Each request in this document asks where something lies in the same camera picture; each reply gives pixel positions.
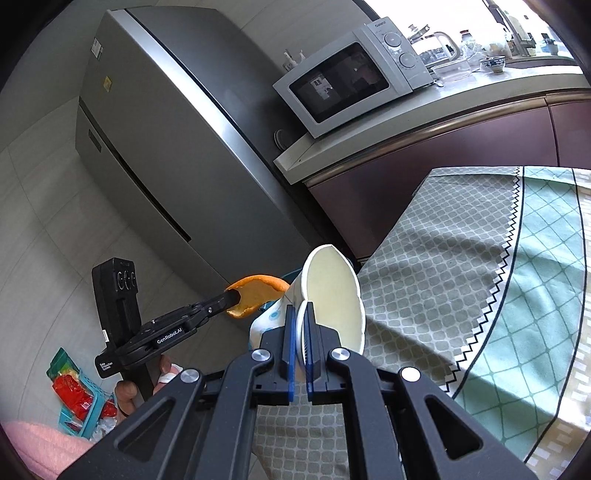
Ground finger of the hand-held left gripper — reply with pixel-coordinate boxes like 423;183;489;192
185;288;243;326

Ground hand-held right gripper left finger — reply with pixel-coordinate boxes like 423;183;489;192
58;305;301;480

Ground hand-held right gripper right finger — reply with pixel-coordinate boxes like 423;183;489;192
305;300;539;480

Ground orange peel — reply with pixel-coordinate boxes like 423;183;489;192
225;274;289;320

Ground white floral paper cup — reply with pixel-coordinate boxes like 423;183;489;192
249;244;366;370

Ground person's left forearm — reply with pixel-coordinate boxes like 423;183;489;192
0;418;95;480

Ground person's left hand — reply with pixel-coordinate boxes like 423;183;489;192
113;354;184;423

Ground green snack packet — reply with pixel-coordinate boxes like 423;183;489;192
46;347;71;376

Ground red snack packet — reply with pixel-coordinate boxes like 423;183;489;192
52;374;116;421

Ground teal plastic basket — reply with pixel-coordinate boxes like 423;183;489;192
58;364;118;439

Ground patterned green yellow tablecloth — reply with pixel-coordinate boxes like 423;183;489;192
252;165;591;480

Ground grey refrigerator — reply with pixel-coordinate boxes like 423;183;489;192
75;8;333;278

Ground mauve base cabinets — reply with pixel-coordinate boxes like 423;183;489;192
302;92;591;264

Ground white microwave oven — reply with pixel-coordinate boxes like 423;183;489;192
272;17;435;139

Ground white kitchen countertop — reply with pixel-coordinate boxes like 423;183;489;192
273;65;591;185

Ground clear glass food container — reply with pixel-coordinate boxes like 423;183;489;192
431;59;472;81

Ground clear plastic bag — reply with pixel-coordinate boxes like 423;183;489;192
462;30;509;58

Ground glass kettle white handle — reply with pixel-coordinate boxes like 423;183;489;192
418;31;461;63

